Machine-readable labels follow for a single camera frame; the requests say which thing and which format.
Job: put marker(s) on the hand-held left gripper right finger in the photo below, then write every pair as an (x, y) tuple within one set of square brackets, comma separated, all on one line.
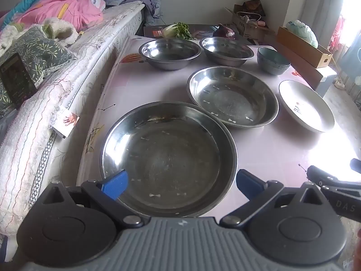
[(248, 183)]

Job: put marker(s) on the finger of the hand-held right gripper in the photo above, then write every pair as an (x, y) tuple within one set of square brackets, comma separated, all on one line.
[(356, 165), (318, 176)]

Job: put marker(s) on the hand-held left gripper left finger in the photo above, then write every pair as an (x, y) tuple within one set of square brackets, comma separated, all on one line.
[(116, 183)]

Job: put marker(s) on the shallow steel plate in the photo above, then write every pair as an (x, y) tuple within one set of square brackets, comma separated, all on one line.
[(234, 98), (169, 152)]

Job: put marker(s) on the white ceramic plate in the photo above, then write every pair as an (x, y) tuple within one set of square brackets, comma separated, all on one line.
[(304, 104)]

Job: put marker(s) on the blue ceramic bowl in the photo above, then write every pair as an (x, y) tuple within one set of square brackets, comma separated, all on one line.
[(272, 63)]

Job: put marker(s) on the steel bowl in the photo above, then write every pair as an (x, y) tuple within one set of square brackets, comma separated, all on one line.
[(169, 53), (225, 51)]

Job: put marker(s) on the white photo card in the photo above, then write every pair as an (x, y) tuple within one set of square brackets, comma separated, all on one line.
[(66, 124)]

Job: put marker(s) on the white shoes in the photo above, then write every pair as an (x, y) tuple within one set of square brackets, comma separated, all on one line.
[(339, 84)]

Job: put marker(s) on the blue dotted hanging blanket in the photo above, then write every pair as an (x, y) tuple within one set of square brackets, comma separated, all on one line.
[(352, 62)]

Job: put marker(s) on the large brown carton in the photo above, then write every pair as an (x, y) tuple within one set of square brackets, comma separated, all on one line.
[(306, 69)]

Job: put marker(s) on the long cardboard box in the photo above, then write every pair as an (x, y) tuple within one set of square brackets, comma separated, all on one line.
[(304, 51)]

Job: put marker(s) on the pink hanging garment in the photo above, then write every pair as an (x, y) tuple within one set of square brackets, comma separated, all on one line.
[(338, 34)]

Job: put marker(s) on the white quilted mattress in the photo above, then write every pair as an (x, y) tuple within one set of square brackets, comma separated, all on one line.
[(93, 48)]

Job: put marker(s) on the black smartphone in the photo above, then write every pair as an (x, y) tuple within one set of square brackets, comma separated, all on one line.
[(17, 79)]

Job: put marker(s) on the pale green plastic bag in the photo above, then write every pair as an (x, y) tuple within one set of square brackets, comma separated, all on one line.
[(301, 31)]

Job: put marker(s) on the open cardboard box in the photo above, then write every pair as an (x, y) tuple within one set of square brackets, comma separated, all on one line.
[(248, 31)]

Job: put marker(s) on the green leaf-print pillow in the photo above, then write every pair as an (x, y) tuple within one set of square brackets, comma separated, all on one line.
[(42, 50)]

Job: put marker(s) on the red onion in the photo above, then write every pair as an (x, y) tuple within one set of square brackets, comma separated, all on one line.
[(224, 31)]

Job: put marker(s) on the dark flat printed box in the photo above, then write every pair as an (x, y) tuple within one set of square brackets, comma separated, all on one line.
[(153, 30)]

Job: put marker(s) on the white fluffy cloth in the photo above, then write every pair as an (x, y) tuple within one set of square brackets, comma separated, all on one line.
[(65, 31)]

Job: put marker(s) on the pink packet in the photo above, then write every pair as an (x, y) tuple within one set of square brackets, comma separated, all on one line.
[(261, 22)]

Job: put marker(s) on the green leafy cabbage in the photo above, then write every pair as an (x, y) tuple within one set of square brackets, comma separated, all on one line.
[(172, 31)]

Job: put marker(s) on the white curtain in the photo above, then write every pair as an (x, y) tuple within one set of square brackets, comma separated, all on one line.
[(313, 0)]

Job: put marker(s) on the brown crumpled bag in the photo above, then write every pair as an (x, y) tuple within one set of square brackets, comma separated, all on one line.
[(253, 5)]

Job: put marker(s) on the pink and blue quilt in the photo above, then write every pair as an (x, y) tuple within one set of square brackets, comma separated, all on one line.
[(56, 11)]

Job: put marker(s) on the grey crumpled clothes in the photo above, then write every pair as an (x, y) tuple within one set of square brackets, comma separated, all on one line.
[(146, 0)]

